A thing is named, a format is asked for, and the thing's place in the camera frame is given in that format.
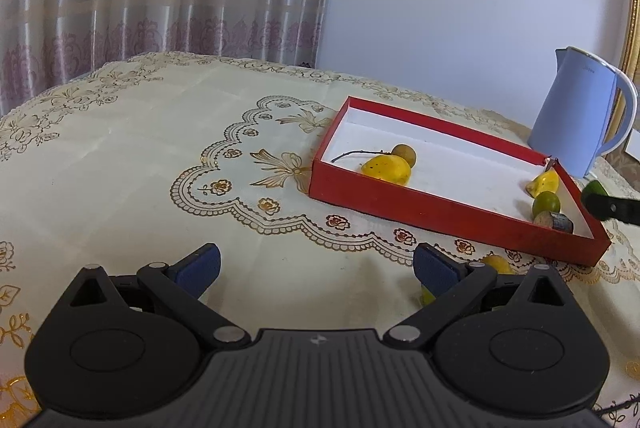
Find blue electric kettle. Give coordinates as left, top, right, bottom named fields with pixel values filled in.
left=527, top=46, right=639, bottom=179

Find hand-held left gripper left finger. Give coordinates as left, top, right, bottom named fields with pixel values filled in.
left=57, top=242, right=251, bottom=351

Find small green fruit piece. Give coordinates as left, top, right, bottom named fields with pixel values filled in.
left=581, top=180, right=609, bottom=204

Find round green fruit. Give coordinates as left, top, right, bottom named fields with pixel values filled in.
left=531, top=191, right=562, bottom=218

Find brown longan with stem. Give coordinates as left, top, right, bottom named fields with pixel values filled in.
left=331, top=144, right=417, bottom=169

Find red shallow cardboard box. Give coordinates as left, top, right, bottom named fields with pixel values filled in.
left=308, top=96, right=612, bottom=267

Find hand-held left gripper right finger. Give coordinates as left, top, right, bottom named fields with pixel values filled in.
left=382, top=242, right=573, bottom=351

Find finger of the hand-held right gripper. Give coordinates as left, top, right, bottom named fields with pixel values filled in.
left=585, top=194, right=640, bottom=226

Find dark purple fruit piece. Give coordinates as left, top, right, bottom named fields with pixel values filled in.
left=533, top=210, right=574, bottom=234

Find large yellow fruit piece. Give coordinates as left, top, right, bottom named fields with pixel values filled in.
left=361, top=154, right=412, bottom=185

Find small yellow fruit piece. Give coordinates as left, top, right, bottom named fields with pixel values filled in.
left=526, top=169, right=561, bottom=198

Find black cable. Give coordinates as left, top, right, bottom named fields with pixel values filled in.
left=595, top=400, right=633, bottom=419

